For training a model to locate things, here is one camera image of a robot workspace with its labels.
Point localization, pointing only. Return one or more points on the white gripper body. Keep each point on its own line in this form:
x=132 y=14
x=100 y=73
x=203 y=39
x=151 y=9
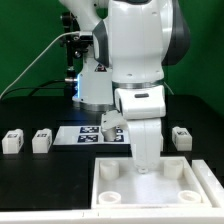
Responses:
x=142 y=109

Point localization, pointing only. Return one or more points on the white square tabletop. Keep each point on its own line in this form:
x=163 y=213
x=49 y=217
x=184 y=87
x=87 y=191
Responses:
x=118 y=185

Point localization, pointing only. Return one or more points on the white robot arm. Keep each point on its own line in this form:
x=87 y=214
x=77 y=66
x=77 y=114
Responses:
x=130 y=43

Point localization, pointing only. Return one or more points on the white fiducial marker sheet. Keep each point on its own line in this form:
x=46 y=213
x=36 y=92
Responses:
x=87 y=135

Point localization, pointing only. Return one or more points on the white L-shaped obstacle fence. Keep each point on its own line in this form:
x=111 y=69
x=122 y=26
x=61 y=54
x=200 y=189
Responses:
x=185 y=215

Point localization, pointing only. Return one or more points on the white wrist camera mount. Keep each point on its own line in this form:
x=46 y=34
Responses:
x=110 y=120

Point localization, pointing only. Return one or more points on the black camera stand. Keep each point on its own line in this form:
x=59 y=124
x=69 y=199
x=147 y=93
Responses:
x=70 y=43

